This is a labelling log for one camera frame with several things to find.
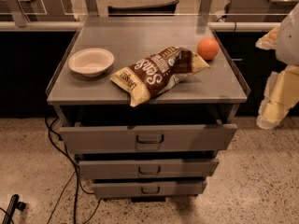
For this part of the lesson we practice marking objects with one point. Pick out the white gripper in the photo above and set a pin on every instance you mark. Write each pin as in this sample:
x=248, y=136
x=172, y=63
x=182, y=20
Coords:
x=288, y=44

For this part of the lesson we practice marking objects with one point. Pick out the grey bottom drawer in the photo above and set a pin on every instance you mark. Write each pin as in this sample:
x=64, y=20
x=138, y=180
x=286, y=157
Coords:
x=148, y=189

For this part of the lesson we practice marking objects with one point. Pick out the grey drawer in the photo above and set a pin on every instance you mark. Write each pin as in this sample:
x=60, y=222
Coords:
x=148, y=189
x=134, y=169
x=161, y=138

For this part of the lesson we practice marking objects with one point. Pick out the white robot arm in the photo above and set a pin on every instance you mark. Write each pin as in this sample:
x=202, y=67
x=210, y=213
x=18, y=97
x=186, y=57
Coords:
x=284, y=40

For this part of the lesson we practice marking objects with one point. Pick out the grey middle drawer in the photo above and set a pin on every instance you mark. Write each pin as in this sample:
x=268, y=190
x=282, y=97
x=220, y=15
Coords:
x=134, y=169

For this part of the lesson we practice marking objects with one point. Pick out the grey top drawer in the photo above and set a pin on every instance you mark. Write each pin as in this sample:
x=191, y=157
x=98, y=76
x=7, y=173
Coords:
x=161, y=138

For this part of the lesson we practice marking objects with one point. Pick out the orange fruit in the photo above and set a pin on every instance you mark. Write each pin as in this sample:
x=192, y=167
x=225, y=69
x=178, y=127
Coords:
x=208, y=48

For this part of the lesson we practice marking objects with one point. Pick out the grey counter in background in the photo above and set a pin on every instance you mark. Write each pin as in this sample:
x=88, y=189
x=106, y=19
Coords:
x=259, y=10

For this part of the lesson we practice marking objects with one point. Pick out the brown yellow chip bag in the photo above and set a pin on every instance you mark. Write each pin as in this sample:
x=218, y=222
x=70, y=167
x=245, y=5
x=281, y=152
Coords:
x=157, y=73

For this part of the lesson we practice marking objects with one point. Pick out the black chair back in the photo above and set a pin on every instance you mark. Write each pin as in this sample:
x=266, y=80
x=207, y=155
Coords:
x=164, y=9

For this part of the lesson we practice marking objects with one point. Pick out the white paper bowl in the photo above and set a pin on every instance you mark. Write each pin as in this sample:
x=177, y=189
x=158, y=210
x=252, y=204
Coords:
x=91, y=62

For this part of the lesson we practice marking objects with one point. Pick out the black object on floor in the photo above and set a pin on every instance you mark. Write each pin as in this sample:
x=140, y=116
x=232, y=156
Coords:
x=14, y=204

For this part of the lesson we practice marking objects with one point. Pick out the clear acrylic barrier panel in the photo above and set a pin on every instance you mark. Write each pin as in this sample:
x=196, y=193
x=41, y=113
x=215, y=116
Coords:
x=149, y=0

